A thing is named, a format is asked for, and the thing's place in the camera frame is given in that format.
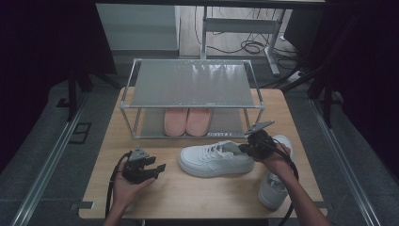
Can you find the pink slipper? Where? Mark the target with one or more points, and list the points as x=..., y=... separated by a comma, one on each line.
x=199, y=122
x=175, y=122

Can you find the aluminium floor rail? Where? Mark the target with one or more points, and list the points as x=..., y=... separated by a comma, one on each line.
x=345, y=169
x=50, y=163

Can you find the black metal stand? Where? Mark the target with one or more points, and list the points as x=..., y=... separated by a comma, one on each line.
x=327, y=100
x=72, y=94

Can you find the white cabinet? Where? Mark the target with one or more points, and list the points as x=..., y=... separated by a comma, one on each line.
x=138, y=26

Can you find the white power strip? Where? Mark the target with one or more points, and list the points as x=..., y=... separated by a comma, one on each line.
x=296, y=76

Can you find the person's right hand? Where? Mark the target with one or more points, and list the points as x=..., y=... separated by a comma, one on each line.
x=277, y=164

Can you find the person's left hand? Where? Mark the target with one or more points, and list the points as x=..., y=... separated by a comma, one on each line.
x=125, y=191

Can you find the grey metal shoe rack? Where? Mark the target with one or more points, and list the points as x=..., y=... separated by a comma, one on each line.
x=191, y=83

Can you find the white sneaker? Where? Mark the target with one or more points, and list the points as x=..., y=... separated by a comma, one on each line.
x=213, y=160
x=271, y=194

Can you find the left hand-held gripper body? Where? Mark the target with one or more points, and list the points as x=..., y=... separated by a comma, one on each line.
x=135, y=171

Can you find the white desk frame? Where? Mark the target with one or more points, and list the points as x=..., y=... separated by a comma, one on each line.
x=240, y=25

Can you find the black floor bracket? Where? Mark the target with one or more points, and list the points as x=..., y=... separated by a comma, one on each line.
x=81, y=133

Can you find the dark computer case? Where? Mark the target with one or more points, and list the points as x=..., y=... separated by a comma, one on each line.
x=302, y=31

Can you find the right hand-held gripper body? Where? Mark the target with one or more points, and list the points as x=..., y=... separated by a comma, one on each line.
x=262, y=146

